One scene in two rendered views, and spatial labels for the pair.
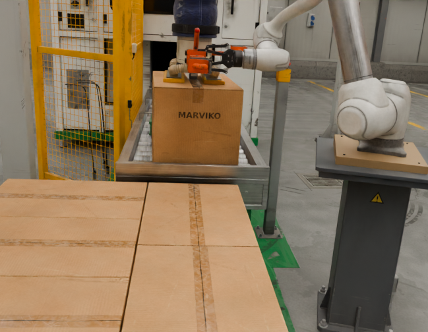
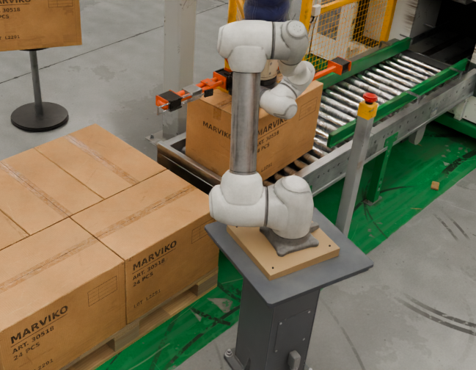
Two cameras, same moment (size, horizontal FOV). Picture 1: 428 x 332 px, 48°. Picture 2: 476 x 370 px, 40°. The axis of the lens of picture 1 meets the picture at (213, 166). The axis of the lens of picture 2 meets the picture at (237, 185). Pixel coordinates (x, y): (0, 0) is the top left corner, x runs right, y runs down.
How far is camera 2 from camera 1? 2.30 m
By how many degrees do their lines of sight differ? 44
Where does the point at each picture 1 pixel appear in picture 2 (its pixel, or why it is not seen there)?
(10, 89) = (171, 34)
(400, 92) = (282, 197)
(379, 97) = (235, 195)
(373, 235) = (257, 307)
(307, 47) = not seen: outside the picture
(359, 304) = (249, 355)
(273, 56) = (271, 105)
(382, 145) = (271, 236)
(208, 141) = (223, 155)
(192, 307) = (22, 270)
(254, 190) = not seen: hidden behind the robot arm
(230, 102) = not seen: hidden behind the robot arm
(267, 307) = (50, 295)
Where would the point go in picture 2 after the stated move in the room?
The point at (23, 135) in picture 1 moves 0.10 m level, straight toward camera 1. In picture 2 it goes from (177, 75) to (169, 81)
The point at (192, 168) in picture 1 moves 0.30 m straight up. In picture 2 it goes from (202, 172) to (205, 120)
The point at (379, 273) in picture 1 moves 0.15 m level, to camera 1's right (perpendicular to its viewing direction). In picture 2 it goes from (260, 341) to (284, 363)
